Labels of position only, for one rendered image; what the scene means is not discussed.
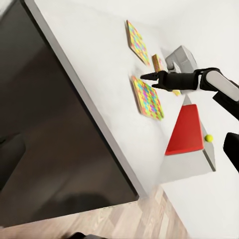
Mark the board game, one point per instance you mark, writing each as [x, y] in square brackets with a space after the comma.
[160, 65]

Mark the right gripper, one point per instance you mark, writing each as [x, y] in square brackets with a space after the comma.
[168, 81]

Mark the tennis ball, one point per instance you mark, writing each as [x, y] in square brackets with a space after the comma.
[209, 138]

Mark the jigsaw puzzle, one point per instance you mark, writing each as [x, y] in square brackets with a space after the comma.
[148, 100]
[136, 43]

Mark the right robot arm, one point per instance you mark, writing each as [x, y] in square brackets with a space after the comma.
[211, 80]

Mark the toy box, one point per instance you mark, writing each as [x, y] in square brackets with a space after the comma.
[186, 62]

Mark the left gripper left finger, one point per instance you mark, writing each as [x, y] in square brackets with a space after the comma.
[12, 149]

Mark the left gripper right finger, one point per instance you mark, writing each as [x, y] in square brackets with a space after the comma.
[231, 148]

